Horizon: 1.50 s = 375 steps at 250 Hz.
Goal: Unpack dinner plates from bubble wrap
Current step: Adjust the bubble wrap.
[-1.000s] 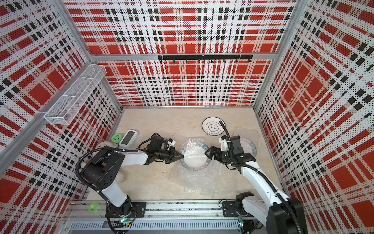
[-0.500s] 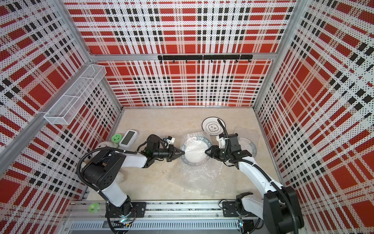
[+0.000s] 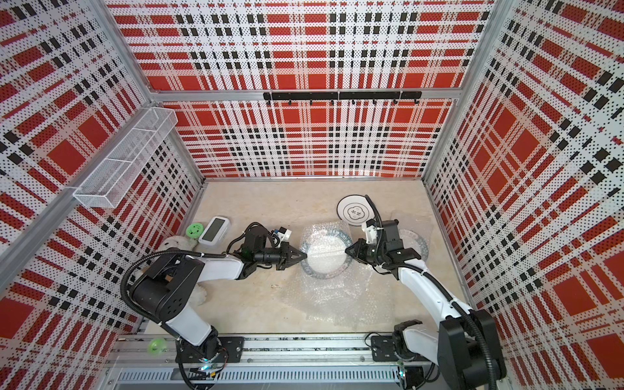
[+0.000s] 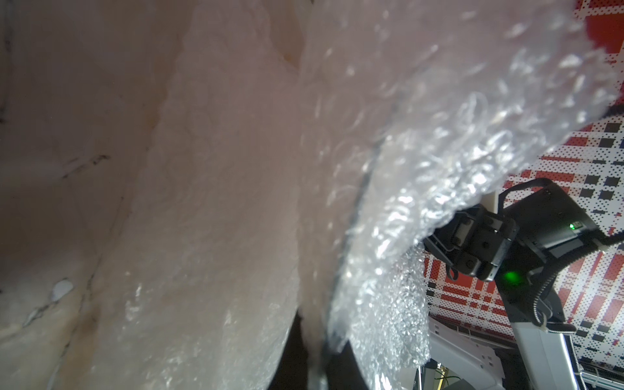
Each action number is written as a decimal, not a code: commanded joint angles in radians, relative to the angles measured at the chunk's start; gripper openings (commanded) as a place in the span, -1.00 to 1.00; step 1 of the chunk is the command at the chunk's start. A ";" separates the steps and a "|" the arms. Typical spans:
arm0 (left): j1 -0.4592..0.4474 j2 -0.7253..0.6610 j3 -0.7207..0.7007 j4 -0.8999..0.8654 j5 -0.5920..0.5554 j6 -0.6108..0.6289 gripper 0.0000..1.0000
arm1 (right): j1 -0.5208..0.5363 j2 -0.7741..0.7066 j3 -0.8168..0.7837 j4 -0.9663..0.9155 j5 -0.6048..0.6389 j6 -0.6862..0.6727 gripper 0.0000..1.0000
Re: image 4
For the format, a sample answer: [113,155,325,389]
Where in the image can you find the grey rimmed plate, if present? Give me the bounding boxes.
[323,101,402,354]

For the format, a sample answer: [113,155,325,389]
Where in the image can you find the bubble wrap of plate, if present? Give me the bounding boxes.
[82,1,617,389]

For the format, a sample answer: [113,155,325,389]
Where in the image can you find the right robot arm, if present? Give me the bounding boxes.
[423,178,623,389]

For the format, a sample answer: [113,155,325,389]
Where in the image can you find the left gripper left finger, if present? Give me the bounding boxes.
[267,314,308,390]

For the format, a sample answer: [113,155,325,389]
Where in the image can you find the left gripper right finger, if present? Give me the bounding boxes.
[326,342,368,390]

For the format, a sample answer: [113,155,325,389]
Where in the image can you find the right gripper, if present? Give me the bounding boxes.
[423,205,518,282]

